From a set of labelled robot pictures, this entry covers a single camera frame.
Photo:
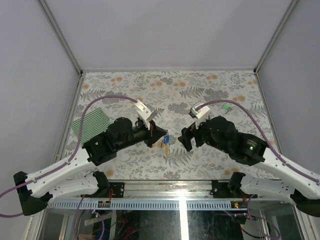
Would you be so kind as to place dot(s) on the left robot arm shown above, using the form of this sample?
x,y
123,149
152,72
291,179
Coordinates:
x,y
39,189

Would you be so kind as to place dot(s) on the yellow key tag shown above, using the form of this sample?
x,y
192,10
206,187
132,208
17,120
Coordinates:
x,y
166,151

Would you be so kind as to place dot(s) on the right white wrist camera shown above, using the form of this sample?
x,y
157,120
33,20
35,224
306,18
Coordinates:
x,y
199,113

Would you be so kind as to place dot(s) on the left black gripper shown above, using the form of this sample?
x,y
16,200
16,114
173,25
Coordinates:
x,y
155,131

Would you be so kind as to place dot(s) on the green striped cloth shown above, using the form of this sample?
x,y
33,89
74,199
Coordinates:
x,y
94,123

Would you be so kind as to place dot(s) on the blue key tag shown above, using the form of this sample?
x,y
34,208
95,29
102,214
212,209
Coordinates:
x,y
166,139

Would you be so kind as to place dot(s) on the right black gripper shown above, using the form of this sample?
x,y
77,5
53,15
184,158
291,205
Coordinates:
x,y
188,133

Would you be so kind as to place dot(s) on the floral table mat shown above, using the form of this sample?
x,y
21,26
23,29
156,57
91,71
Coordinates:
x,y
172,94

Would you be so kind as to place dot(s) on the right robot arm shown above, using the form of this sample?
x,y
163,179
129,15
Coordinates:
x,y
250,150

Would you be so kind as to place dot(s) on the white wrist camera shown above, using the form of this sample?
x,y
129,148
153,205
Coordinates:
x,y
146,113
199,113

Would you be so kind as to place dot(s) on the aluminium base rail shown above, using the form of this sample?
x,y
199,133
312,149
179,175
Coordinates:
x,y
159,195

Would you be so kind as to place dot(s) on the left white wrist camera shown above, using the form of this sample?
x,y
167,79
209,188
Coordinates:
x,y
146,113

